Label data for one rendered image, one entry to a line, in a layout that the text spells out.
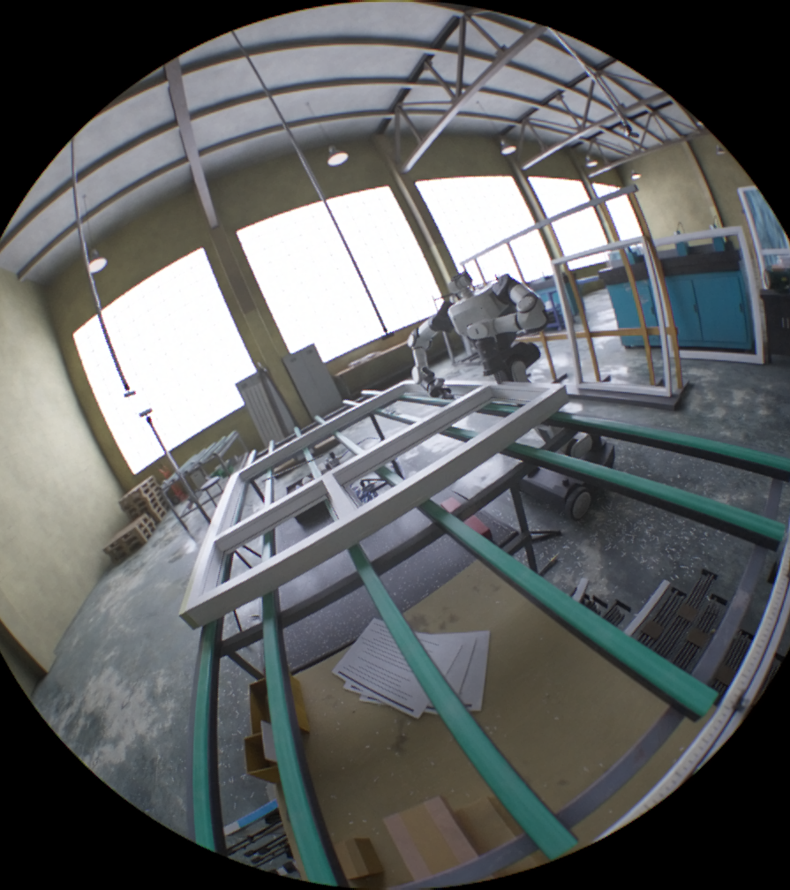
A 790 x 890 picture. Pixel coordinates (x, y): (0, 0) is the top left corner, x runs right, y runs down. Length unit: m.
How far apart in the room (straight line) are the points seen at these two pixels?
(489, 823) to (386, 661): 0.50
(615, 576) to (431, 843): 1.39
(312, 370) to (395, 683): 8.03
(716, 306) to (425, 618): 4.35
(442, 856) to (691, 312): 4.70
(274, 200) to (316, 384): 5.90
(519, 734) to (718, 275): 4.40
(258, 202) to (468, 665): 10.60
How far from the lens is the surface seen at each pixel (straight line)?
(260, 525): 1.29
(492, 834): 0.61
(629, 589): 1.63
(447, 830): 0.59
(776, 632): 0.59
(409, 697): 0.80
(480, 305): 1.49
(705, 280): 4.48
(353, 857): 0.72
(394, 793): 0.75
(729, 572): 1.76
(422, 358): 1.86
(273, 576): 0.90
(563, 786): 0.69
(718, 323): 4.55
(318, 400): 8.45
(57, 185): 9.50
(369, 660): 0.89
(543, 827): 0.46
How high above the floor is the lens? 1.33
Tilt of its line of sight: 19 degrees down
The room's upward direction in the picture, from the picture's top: 25 degrees counter-clockwise
